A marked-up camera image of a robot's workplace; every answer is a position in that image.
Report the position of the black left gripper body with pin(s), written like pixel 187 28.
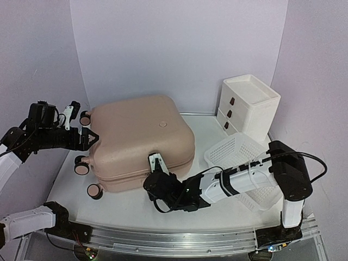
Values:
pixel 47 140

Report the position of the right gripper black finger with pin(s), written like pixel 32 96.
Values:
pixel 154 162
pixel 164 164

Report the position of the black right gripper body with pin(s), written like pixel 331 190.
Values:
pixel 172 205

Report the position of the pink hard-shell suitcase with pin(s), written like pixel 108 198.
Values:
pixel 129 131

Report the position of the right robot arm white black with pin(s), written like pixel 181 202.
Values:
pixel 279 166

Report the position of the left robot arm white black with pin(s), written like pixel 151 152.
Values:
pixel 16 147

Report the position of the white perforated plastic basket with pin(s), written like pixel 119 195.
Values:
pixel 238 151

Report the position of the white three-drawer storage cabinet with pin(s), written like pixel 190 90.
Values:
pixel 247 105

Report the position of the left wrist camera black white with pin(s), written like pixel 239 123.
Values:
pixel 46 116

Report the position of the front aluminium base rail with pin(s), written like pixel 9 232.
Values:
pixel 223 242

